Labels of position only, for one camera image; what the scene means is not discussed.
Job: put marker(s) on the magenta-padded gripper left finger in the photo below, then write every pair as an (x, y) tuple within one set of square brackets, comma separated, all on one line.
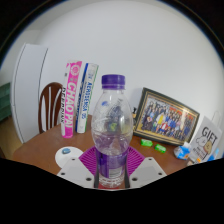
[(75, 170)]

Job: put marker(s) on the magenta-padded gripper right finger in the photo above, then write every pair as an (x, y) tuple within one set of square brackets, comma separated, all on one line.
[(148, 170)]

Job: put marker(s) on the clear purple-capped water bottle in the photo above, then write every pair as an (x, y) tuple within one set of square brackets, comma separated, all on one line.
[(112, 133)]

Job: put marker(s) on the white blue patterned mug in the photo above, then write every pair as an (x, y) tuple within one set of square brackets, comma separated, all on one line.
[(68, 155)]

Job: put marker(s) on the blue tissue pack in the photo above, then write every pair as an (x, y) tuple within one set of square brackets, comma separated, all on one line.
[(182, 152)]

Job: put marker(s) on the framed group photo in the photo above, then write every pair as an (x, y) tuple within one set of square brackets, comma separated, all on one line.
[(166, 118)]

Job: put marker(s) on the white paper gift bag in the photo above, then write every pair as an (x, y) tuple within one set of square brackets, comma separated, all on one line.
[(206, 140)]

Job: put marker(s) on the dark wooden chair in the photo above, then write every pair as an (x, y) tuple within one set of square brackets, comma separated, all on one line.
[(45, 106)]

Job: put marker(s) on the white cabinet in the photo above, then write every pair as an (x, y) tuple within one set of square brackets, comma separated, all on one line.
[(28, 93)]

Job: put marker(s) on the dark green seat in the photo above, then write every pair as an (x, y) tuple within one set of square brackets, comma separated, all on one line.
[(4, 101)]

